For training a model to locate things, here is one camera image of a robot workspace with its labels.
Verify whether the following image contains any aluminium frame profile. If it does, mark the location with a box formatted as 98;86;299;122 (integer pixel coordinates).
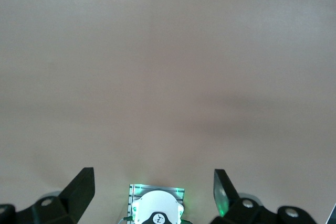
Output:
326;207;336;224

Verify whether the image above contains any brown table cover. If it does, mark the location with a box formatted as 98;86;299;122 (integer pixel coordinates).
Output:
0;0;336;224

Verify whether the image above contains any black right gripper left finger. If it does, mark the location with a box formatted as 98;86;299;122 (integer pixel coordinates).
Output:
0;167;95;224

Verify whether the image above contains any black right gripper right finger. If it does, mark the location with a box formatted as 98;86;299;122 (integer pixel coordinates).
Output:
211;168;316;224

